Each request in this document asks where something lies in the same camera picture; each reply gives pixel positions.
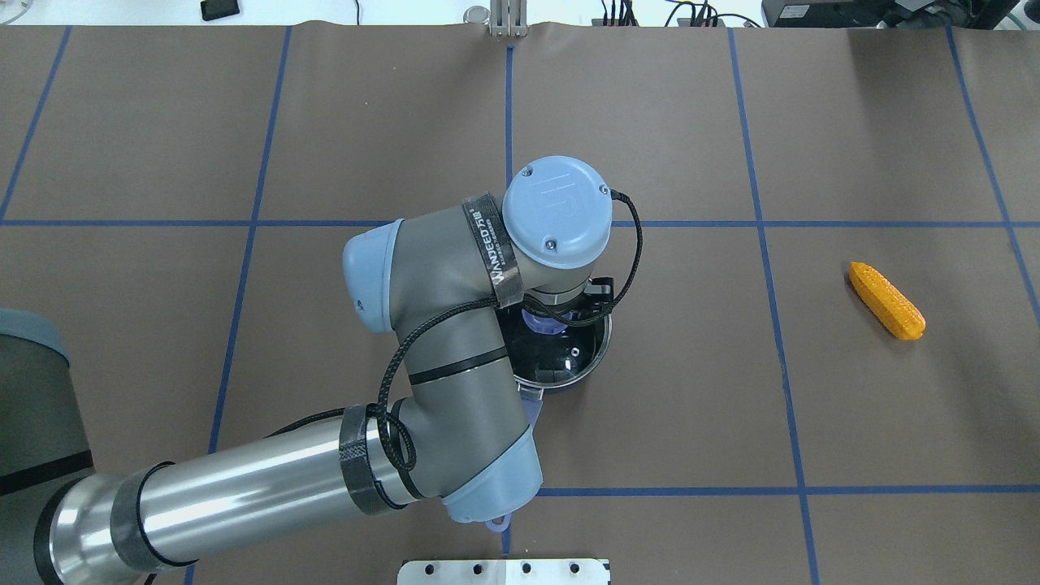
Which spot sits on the aluminium frame post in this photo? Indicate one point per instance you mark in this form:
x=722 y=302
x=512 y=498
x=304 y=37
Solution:
x=508 y=18

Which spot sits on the dark blue saucepan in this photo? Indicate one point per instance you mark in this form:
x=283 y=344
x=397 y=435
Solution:
x=561 y=349

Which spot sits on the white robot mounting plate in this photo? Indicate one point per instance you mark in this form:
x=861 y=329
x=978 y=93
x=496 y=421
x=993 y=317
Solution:
x=506 y=571

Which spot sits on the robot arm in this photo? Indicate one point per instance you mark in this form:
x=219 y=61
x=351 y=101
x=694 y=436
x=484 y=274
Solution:
x=458 y=296

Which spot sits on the glass pot lid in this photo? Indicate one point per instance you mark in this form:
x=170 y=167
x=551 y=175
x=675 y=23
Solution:
x=552 y=345

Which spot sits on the orange corn cob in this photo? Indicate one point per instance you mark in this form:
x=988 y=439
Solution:
x=900 y=317

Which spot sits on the small black device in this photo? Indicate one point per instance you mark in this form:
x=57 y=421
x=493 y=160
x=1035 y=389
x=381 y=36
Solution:
x=214 y=10

